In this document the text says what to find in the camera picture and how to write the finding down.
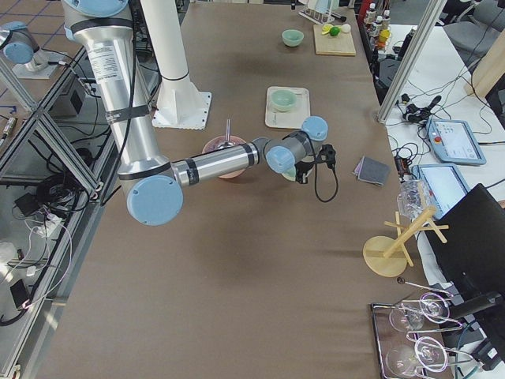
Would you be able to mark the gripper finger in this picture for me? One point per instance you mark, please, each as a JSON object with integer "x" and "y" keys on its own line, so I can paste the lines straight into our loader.
{"x": 302, "y": 177}

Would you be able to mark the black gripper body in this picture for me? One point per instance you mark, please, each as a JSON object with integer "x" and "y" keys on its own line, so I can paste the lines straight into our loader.
{"x": 303, "y": 171}

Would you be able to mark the green bowl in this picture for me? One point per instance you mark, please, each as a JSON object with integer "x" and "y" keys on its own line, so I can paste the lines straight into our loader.
{"x": 290, "y": 174}
{"x": 292, "y": 37}
{"x": 283, "y": 100}

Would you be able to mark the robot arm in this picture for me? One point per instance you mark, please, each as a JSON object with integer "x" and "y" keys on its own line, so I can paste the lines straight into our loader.
{"x": 20, "y": 47}
{"x": 151, "y": 182}

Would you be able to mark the cream rectangular tray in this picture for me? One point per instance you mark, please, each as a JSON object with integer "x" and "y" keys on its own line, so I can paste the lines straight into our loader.
{"x": 290, "y": 119}

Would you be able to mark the grey folded cloth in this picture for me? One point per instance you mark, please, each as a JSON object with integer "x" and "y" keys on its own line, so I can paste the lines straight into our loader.
{"x": 372, "y": 171}

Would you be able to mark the green bowl on tray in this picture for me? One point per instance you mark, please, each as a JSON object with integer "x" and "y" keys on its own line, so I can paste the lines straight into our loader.
{"x": 283, "y": 100}

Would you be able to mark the metal ice scoop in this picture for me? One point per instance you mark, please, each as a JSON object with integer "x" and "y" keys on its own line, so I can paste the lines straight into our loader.
{"x": 227, "y": 132}

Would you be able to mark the pink bowl with ice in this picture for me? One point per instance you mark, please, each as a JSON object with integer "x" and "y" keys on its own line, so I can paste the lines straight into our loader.
{"x": 210, "y": 147}

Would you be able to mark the wooden cup stand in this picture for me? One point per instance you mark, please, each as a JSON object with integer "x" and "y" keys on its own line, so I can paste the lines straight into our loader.
{"x": 389, "y": 257}

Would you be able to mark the wooden cutting board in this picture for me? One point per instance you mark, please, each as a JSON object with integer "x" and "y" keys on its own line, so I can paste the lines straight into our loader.
{"x": 340, "y": 45}

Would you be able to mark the green lime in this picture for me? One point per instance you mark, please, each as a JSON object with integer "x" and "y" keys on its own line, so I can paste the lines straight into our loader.
{"x": 334, "y": 31}

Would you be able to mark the blue teach pendant near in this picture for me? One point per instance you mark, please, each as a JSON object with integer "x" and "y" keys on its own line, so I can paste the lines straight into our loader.
{"x": 446, "y": 185}

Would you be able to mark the blue teach pendant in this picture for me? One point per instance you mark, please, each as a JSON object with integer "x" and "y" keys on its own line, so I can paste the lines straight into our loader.
{"x": 453, "y": 142}
{"x": 446, "y": 185}

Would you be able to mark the blue teach pendant far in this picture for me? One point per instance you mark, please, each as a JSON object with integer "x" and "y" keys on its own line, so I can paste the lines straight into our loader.
{"x": 453, "y": 142}

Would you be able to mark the wine glass far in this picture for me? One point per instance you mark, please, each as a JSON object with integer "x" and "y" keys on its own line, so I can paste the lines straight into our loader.
{"x": 411, "y": 315}

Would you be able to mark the black monitor back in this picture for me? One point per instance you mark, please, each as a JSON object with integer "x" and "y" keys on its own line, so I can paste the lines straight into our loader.
{"x": 472, "y": 258}

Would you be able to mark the wine glass rack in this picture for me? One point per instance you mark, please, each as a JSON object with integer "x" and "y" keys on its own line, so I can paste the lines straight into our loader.
{"x": 408, "y": 335}

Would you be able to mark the wine glass near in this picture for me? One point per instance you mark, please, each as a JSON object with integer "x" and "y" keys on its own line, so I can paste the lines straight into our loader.
{"x": 421, "y": 360}

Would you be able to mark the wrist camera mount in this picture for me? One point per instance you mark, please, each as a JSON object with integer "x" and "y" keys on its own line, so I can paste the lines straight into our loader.
{"x": 327, "y": 155}

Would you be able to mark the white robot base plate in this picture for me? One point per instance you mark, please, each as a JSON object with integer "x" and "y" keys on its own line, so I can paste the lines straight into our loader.
{"x": 194, "y": 120}

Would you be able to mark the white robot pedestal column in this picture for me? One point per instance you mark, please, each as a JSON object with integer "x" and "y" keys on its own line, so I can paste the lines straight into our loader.
{"x": 162, "y": 21}

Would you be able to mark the aluminium frame post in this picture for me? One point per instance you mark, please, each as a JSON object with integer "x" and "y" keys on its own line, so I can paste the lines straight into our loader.
{"x": 424, "y": 29}

